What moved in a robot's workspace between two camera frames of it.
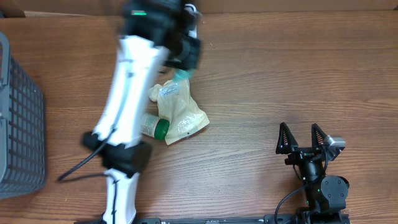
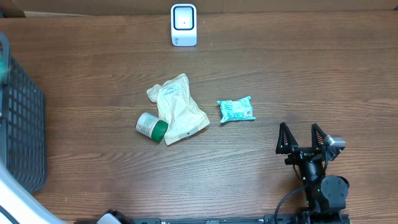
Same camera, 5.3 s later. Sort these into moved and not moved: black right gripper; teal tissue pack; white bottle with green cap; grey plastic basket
Moved: teal tissue pack
Not moved: grey plastic basket; white bottle with green cap; black right gripper
